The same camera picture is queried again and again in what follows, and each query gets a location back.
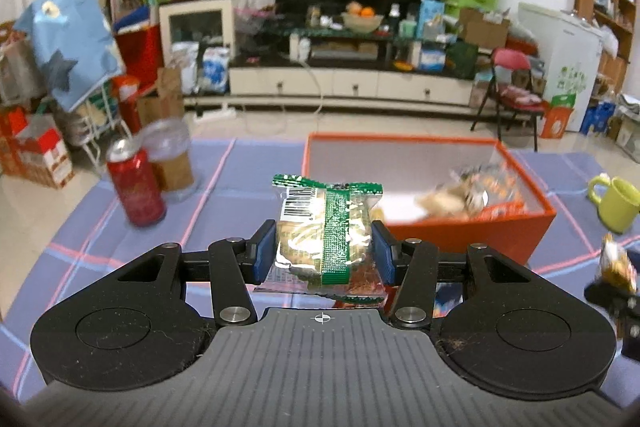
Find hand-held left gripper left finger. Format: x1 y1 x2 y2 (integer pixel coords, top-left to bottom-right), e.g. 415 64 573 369
105 219 278 325

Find white power strip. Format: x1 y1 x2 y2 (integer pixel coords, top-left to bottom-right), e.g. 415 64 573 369
194 104 236 122

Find red folding chair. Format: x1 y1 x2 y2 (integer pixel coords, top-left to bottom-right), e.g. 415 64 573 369
470 48 548 142

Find clear fried pastry packet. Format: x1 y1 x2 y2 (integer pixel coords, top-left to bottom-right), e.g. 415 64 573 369
414 179 488 220

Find white glass door cabinet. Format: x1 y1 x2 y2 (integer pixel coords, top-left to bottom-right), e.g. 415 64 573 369
159 0 236 95

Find yellow green mug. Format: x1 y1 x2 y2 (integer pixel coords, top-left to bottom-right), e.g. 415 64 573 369
587 174 640 234

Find brown paper bag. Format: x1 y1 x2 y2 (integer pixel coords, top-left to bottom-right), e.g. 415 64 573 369
137 67 186 128

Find snacks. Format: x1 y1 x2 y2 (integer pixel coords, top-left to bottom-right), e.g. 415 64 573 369
450 159 526 218

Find small blue white box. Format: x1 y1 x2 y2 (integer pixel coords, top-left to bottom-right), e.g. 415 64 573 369
419 48 446 72

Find brown windowed cardboard box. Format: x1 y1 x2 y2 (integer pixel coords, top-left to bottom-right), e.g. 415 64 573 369
0 22 51 108

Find red storage box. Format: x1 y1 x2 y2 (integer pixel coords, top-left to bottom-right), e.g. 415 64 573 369
114 24 163 92

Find white cable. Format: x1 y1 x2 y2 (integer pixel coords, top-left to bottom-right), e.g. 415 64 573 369
240 57 326 132

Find dark green bag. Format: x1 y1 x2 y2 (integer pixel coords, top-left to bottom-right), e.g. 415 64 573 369
445 41 478 80

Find orange cardboard box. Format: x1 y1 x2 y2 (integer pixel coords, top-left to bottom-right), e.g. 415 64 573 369
302 133 557 265

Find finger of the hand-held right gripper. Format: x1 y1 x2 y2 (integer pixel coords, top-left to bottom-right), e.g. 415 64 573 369
584 279 640 360

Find white chest freezer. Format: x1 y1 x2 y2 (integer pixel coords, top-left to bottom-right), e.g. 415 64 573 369
517 2 603 132

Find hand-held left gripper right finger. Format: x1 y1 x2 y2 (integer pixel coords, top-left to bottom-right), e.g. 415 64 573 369
372 222 543 328

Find blue white bag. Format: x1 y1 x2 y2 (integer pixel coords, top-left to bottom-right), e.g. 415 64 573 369
202 47 231 94

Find pale fruit bowl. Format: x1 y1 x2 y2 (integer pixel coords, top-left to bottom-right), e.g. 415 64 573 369
341 12 385 34

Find green edged clear cracker packet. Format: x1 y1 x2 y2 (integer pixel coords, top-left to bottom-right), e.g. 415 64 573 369
254 174 388 305

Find red soda can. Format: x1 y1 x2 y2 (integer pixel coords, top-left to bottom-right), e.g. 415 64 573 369
106 138 167 228

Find orange red bag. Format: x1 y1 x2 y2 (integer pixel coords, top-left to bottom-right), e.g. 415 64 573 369
112 76 143 135

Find white TV stand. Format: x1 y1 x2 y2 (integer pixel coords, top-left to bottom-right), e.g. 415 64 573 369
229 24 501 108

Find tall blue white carton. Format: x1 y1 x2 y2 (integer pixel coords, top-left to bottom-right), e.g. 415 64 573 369
417 0 446 40

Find white wire rack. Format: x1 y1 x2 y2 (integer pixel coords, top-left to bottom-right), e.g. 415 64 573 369
75 79 126 162

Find blue star print cloth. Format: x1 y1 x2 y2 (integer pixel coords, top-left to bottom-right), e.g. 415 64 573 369
14 0 126 112

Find red white cardboard box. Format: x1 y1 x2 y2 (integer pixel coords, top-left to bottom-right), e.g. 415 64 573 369
0 107 76 190

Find blue plaid tablecloth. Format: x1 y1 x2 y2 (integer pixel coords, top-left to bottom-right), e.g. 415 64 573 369
0 138 640 408

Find white plastic bag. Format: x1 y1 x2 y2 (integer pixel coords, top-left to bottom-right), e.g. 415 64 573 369
172 42 200 95

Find clear jar brown contents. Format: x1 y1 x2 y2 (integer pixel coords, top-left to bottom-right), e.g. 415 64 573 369
140 119 197 200

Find orange green carton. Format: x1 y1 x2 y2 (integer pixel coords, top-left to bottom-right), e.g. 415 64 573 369
540 94 576 138

